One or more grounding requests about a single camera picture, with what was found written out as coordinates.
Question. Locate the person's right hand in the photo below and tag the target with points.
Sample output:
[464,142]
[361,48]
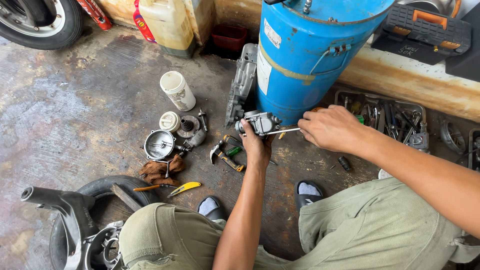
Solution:
[333,129]

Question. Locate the person's left hand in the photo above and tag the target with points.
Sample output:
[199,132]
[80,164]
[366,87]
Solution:
[257,152]

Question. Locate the person's right fingers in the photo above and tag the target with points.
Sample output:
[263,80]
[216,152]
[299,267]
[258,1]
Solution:
[311,123]

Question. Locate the person's left fingers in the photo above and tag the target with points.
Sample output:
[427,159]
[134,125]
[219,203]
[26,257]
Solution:
[245,127]

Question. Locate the grey metal carburetor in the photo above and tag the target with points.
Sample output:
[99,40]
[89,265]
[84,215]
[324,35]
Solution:
[260,122]

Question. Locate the steel shaft screwdriver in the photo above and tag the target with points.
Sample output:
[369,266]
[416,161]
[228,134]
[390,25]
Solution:
[281,131]

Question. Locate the orange round cap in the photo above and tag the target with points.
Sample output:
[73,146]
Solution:
[317,109]

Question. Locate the black yellow claw hammer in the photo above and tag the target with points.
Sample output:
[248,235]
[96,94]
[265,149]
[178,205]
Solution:
[225,159]

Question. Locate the small black metal shaft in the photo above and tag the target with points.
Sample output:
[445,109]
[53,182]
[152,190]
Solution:
[203,119]

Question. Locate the grey engine crankcase cover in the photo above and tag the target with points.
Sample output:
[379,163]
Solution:
[242,82]

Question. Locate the grey metal pipe part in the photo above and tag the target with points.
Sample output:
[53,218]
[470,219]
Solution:
[195,138]

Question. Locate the black socket piece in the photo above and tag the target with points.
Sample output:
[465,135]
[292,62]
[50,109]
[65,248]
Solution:
[344,163]

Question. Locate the round toothed clutch gear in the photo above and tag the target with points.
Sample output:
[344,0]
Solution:
[188,125]

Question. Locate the blue metal drum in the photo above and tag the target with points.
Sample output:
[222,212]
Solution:
[300,63]

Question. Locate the black slipper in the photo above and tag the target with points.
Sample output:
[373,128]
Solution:
[308,193]
[212,210]

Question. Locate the white plastic bottle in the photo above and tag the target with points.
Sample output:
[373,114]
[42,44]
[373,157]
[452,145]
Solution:
[179,92]

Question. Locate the white round plastic cap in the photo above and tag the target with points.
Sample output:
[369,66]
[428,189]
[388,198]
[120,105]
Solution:
[170,121]

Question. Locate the metal tray of tools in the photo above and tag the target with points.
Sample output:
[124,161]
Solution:
[390,116]

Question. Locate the yellow utility knife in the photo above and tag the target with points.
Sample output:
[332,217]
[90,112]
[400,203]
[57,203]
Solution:
[184,188]

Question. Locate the round grey metal cover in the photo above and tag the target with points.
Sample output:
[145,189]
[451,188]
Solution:
[159,144]

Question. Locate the small metal t-wrench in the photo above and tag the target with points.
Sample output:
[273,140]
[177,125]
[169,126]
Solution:
[167,168]

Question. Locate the red plastic basket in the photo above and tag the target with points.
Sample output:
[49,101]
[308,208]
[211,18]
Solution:
[228,37]

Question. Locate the brown dirty rag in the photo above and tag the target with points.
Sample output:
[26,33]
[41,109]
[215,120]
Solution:
[159,171]

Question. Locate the small grey metal part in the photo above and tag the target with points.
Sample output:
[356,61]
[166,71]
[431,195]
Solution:
[419,141]

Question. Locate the black chalk board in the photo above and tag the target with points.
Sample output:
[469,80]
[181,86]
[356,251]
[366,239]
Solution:
[405,50]

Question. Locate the olive green trousers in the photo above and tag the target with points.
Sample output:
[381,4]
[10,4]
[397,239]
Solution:
[375,225]

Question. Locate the yellowish plastic jerrycan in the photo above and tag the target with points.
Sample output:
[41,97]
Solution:
[168,26]

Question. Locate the wooden stick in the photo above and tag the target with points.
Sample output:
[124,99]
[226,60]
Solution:
[125,197]

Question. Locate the black rubber tyre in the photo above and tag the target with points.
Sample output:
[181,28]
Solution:
[112,187]

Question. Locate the black orange tool case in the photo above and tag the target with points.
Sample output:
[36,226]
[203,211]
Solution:
[427,30]

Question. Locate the dark tray of parts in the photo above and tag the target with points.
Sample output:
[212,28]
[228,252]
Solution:
[474,150]

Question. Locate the black box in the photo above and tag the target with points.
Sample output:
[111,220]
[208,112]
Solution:
[465,60]

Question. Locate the red spray can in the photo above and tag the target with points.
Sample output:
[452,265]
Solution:
[95,13]

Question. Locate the black scooter swingarm part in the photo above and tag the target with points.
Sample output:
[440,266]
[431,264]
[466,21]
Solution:
[69,213]

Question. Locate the scooter wheel with tyre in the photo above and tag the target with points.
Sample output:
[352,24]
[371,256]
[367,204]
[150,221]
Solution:
[41,22]

